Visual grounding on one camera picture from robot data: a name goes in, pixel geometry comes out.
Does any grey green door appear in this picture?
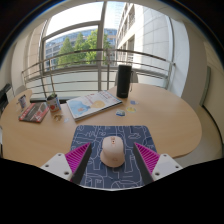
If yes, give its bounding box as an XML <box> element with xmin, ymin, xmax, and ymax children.
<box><xmin>199</xmin><ymin>65</ymin><xmax>212</xmax><ymax>106</ymax></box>

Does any light blue magazine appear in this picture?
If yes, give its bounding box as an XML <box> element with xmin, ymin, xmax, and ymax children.
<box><xmin>65</xmin><ymin>90</ymin><xmax>124</xmax><ymax>122</ymax></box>

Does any black printer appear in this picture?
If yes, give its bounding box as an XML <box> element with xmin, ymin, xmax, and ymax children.
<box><xmin>0</xmin><ymin>83</ymin><xmax>13</xmax><ymax>114</ymax></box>

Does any blue patterned mouse pad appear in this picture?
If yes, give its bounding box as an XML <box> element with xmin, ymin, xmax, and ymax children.
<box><xmin>69</xmin><ymin>124</ymin><xmax>159</xmax><ymax>190</ymax></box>

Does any black cylindrical bottle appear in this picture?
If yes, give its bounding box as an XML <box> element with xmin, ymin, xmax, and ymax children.
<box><xmin>115</xmin><ymin>64</ymin><xmax>133</xmax><ymax>99</ymax></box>

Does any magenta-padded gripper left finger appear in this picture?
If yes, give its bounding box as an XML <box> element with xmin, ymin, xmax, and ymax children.
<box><xmin>40</xmin><ymin>141</ymin><xmax>94</xmax><ymax>186</ymax></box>

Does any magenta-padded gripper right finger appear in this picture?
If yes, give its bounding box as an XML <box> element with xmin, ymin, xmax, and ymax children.
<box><xmin>133</xmin><ymin>142</ymin><xmax>184</xmax><ymax>186</ymax></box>

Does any beige computer mouse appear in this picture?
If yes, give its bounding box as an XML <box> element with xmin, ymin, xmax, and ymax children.
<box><xmin>99</xmin><ymin>135</ymin><xmax>126</xmax><ymax>168</ymax></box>

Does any metal balcony railing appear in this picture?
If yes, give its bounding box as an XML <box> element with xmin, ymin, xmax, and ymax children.
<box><xmin>21</xmin><ymin>48</ymin><xmax>176</xmax><ymax>98</ymax></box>

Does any red magazine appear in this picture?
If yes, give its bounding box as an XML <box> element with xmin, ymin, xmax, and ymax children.
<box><xmin>18</xmin><ymin>101</ymin><xmax>50</xmax><ymax>124</ymax></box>

